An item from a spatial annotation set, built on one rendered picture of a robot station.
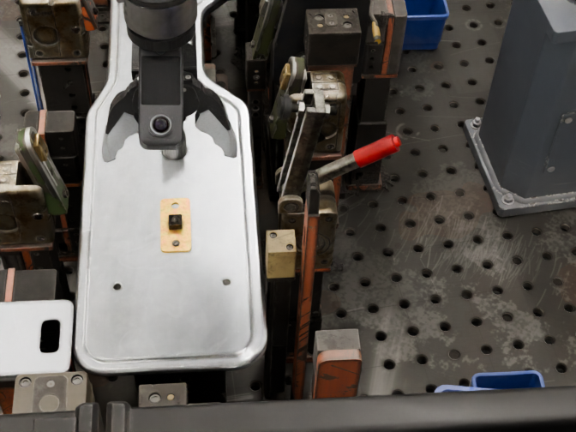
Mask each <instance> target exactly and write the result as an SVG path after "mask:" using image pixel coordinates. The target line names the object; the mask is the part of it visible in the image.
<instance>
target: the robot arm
mask: <svg viewBox="0 0 576 432"><path fill-rule="evenodd" d="M116 1H117V2H118V3H123V15H124V20H125V22H126V26H127V33H128V36H129V38H130V40H131V41H132V57H131V75H132V82H130V84H129V85H128V86H127V88H126V90H124V91H122V92H119V93H118V94H117V95H116V96H115V97H114V99H113V100H112V102H111V105H110V109H109V113H108V118H107V124H106V126H105V132H104V136H103V140H102V156H103V160H104V162H107V163H108V162H110V161H112V160H115V159H116V154H117V151H118V150H120V149H121V148H123V146H124V141H125V140H126V139H127V138H128V137H129V136H131V135H134V134H135V133H136V132H137V131H138V136H139V142H140V145H141V147H142V148H144V149H146V150H178V149H179V148H180V147H181V146H182V144H183V118H184V117H187V116H190V115H192V114H193V113H195V112H196V114H195V126H196V128H198V130H200V132H203V133H206V134H208V135H210V136H211V137H212V138H213V142H214V144H215V145H217V146H219V147H221V148H222V150H223V152H224V156H226V157H230V158H233V159H234V158H236V157H237V138H236V136H235V133H234V130H233V128H232V126H231V122H230V121H229V118H228V114H227V110H226V107H225V103H224V102H223V100H222V99H221V98H220V97H219V96H218V94H216V92H214V90H212V89H209V88H205V87H204V86H203V85H202V84H201V82H200V81H198V77H197V55H196V35H195V22H196V18H197V0H116ZM190 40H192V45H191V44H190V43H189V42H190Z"/></svg>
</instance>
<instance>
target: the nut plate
mask: <svg viewBox="0 0 576 432"><path fill-rule="evenodd" d="M173 204H178V205H179V207H178V208H172V207H171V206H172V205H173ZM174 216H177V218H178V222H176V223H174V222H172V218H173V217H174ZM175 240H177V241H178V242H180V244H179V246H176V247H175V246H173V245H172V243H173V241H175ZM191 249H192V245H191V217H190V199H189V198H169V199H162V200H161V201H160V250H161V251H162V252H163V253H176V252H189V251H190V250H191Z"/></svg>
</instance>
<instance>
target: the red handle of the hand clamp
mask: <svg viewBox="0 0 576 432"><path fill-rule="evenodd" d="M401 145H402V144H401V140H400V138H399V137H398V136H396V137H395V136H394V135H393V134H390V135H388V136H386V137H383V138H381V139H380V140H378V141H374V142H372V143H370V144H368V145H366V146H364V147H361V148H358V149H357V150H355V151H353V153H351V154H349V155H346V156H344V157H343V158H341V159H337V160H335V161H334V162H332V163H329V164H327V165H324V166H322V167H320V168H318V169H316V170H315V172H316V173H317V175H318V178H319V185H320V184H323V183H325V182H327V181H330V180H332V179H334V178H336V177H339V176H341V175H343V174H346V173H347V172H349V171H353V170H355V169H356V168H359V167H360V168H362V167H364V166H366V165H369V164H372V163H374V162H376V161H378V160H380V159H383V158H386V157H387V156H389V155H391V154H394V153H396V152H398V151H399V147H400V146H401ZM307 180H308V174H307V176H306V180H305V183H304V186H303V191H302V192H304V191H306V190H307Z"/></svg>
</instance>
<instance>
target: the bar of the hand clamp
mask: <svg viewBox="0 0 576 432"><path fill-rule="evenodd" d="M292 112H296V114H297V118H296V121H295V124H294V128H293V130H292V134H291V139H290V143H289V146H288V149H287V152H286V156H285V161H284V164H283V167H282V171H281V173H280V177H279V182H278V186H277V192H278V193H282V194H281V197H282V196H285V195H298V196H301V194H302V191H303V186H304V183H305V180H306V176H307V174H308V171H309V166H310V163H311V160H312V158H313V154H314V151H315V147H316V143H317V141H318V138H319V135H320V132H321V127H322V124H323V122H324V118H325V119H328V118H329V115H330V116H336V115H337V107H335V106H330V104H329V103H328V102H325V100H324V94H323V90H320V89H304V91H303V96H302V99H301V100H298V101H297V104H293V103H292V102H291V97H290V96H289V94H282V95H281V97H279V100H278V107H277V113H278V117H279V118H280V120H287V118H288V117H290V116H291V113H292ZM283 183H284V184H285V185H284V188H283V191H282V192H281V185H282V184H283ZM281 197H280V198H281Z"/></svg>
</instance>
